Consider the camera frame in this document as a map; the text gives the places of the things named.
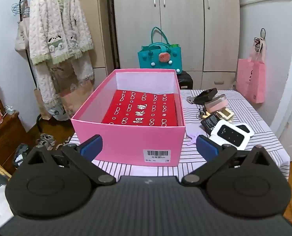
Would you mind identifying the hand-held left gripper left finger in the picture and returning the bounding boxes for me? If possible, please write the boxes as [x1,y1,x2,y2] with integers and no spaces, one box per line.
[26,134,117,186]

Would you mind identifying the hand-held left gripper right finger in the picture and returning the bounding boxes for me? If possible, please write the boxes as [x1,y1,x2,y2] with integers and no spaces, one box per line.
[181,135,271,187]

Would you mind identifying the purple starfish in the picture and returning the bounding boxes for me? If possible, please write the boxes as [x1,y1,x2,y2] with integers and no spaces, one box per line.
[184,133,202,149]

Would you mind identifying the black device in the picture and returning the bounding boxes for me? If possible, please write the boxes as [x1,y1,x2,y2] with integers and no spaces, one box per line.
[200,112,221,136]

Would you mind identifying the pink cardboard box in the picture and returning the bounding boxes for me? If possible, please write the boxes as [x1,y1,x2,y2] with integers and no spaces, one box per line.
[71,69,186,167]

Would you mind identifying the cream clip holder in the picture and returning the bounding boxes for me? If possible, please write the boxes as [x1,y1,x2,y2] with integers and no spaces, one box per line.
[216,107,235,123]

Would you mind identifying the pink round compact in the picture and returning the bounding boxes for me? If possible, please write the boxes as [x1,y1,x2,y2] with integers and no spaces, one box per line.
[204,94,228,113]

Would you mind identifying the black rectangular case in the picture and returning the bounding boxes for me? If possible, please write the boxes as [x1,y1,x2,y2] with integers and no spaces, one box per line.
[193,88,219,105]

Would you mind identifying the white printed plastic bag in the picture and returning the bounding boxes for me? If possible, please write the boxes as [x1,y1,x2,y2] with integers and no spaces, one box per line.
[48,101,65,121]

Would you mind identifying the black clothes rack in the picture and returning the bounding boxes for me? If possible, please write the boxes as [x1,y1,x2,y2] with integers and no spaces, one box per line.
[19,0,50,132]

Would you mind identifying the red cloth with glasses print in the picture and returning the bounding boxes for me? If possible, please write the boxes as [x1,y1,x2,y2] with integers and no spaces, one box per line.
[102,90,178,127]

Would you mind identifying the striped tablecloth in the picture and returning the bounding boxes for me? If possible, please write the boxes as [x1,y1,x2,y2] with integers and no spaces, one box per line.
[67,88,291,180]

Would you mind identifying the plain brown paper bag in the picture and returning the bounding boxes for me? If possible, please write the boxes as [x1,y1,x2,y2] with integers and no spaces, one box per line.
[34,88,52,120]

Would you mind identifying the black suitcase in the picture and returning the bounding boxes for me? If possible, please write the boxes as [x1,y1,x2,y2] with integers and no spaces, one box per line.
[177,71,194,90]

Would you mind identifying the yellow bin with black bag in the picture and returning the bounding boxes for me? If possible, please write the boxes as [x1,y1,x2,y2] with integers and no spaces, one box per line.
[12,144,31,169]

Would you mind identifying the pink shopping bag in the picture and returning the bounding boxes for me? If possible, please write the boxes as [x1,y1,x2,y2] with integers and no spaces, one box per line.
[235,37,266,104]

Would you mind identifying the wooden cabinet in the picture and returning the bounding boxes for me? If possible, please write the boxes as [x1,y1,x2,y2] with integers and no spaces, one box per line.
[0,112,30,175]

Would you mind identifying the teal felt handbag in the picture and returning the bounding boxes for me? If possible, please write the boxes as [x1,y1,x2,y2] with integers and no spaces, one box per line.
[137,27,183,74]

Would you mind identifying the beige tall cabinet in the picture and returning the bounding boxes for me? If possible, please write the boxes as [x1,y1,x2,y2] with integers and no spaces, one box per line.
[70,0,115,79]

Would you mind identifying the beige wardrobe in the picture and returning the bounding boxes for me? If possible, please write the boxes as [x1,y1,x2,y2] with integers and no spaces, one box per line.
[112,0,241,90]

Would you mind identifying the cream tote bag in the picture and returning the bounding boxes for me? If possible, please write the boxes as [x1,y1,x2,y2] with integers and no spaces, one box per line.
[15,0,31,52]

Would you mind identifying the white fleece jacket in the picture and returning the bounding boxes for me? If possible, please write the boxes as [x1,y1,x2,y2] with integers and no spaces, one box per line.
[28,0,94,65]

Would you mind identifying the black hair ties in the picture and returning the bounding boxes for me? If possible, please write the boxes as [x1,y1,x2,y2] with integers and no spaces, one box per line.
[253,28,266,53]

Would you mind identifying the wire hangers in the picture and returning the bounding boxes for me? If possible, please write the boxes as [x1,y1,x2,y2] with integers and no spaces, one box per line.
[12,1,30,15]

